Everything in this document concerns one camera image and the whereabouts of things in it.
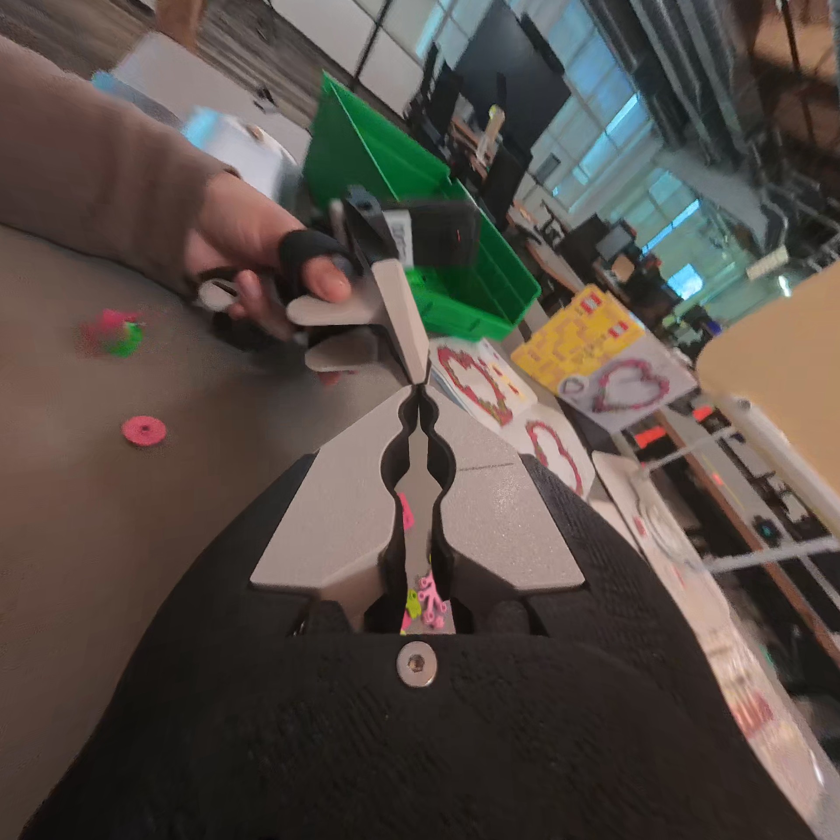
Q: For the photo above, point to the scattered loose lego pieces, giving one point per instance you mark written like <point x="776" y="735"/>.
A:
<point x="430" y="600"/>

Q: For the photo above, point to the white plastic bag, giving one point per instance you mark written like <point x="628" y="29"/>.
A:
<point x="735" y="630"/>

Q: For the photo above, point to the yellow lego box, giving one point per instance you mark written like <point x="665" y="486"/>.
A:
<point x="571" y="341"/>

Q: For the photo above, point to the person's left forearm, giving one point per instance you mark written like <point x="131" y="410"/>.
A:
<point x="98" y="164"/>

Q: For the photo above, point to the lego instruction booklet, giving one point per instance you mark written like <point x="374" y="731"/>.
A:
<point x="476" y="387"/>

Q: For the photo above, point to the person's left hand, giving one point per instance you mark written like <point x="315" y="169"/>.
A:
<point x="243" y="229"/>

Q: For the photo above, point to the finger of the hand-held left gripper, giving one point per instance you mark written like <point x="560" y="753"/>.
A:
<point x="401" y="321"/>

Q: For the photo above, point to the black monitor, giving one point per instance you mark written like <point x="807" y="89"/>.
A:
<point x="512" y="72"/>

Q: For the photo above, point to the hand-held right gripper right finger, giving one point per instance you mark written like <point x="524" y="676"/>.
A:
<point x="505" y="525"/>

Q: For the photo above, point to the green and red lego flower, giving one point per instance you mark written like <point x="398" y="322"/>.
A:
<point x="121" y="338"/>

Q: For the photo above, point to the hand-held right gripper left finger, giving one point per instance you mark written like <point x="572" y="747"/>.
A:
<point x="328" y="525"/>

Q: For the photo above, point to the pink round lego disc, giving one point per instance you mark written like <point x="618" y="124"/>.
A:
<point x="141" y="433"/>

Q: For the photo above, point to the green plastic bin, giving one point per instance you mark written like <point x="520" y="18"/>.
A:
<point x="367" y="151"/>

